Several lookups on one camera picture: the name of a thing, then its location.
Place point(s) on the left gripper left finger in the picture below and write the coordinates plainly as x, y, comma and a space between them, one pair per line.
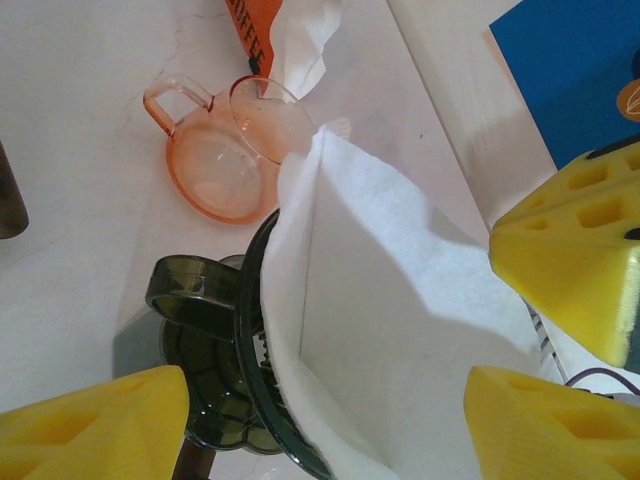
85, 435

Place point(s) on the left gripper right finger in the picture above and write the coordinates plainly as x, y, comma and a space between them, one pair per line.
560, 440

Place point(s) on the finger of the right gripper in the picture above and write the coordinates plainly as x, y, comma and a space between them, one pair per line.
560, 280

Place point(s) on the green dripper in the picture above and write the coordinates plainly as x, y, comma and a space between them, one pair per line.
210, 390

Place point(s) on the white paper coffee filter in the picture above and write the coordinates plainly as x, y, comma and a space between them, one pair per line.
375, 300

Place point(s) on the orange glass server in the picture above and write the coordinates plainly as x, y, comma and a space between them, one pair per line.
215, 190

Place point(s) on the orange coffee filter package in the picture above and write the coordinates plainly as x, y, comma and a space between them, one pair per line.
255, 40

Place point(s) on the aluminium rail frame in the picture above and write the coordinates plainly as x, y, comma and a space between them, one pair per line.
545, 340

